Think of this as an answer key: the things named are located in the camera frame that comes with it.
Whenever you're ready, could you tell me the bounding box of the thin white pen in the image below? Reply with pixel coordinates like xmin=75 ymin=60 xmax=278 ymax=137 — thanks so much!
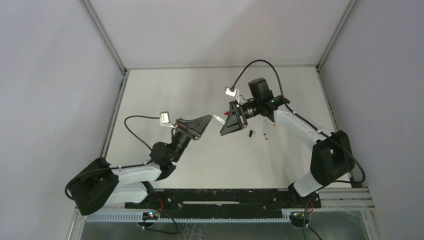
xmin=213 ymin=115 xmax=226 ymax=125

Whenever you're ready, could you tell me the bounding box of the white pen red tip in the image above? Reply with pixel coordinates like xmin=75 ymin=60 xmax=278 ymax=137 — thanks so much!
xmin=263 ymin=118 xmax=268 ymax=140

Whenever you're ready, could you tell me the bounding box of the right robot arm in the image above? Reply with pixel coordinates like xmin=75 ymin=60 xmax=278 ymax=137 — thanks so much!
xmin=220 ymin=78 xmax=355 ymax=198

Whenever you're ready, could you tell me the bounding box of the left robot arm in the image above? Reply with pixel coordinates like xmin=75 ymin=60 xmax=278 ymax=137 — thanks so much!
xmin=64 ymin=111 xmax=213 ymax=216

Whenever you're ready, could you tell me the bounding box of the left controller board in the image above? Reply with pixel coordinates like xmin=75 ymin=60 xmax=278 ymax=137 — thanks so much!
xmin=142 ymin=211 xmax=160 ymax=221

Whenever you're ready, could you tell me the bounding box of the controller board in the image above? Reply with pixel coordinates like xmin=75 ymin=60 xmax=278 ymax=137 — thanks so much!
xmin=142 ymin=211 xmax=160 ymax=221
xmin=289 ymin=212 xmax=311 ymax=228

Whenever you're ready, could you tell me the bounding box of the right controller board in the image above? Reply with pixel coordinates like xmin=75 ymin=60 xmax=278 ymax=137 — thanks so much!
xmin=289 ymin=212 xmax=311 ymax=228

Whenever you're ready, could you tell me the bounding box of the perforated metal strip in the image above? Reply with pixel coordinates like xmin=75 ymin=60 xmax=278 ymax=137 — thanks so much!
xmin=85 ymin=211 xmax=292 ymax=223

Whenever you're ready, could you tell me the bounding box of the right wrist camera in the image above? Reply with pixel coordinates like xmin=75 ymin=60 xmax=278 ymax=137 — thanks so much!
xmin=224 ymin=87 xmax=238 ymax=97

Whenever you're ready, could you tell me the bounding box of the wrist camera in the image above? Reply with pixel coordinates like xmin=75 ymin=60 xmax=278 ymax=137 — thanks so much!
xmin=159 ymin=111 xmax=170 ymax=126
xmin=224 ymin=87 xmax=238 ymax=97

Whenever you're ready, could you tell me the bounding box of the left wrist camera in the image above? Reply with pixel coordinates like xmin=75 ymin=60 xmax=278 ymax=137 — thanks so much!
xmin=159 ymin=111 xmax=170 ymax=126

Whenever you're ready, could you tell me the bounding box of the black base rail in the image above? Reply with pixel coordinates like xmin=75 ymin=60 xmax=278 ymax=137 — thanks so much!
xmin=124 ymin=188 xmax=322 ymax=220

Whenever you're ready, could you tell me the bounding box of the right camera cable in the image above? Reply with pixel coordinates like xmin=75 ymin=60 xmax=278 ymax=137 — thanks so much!
xmin=230 ymin=59 xmax=366 ymax=185

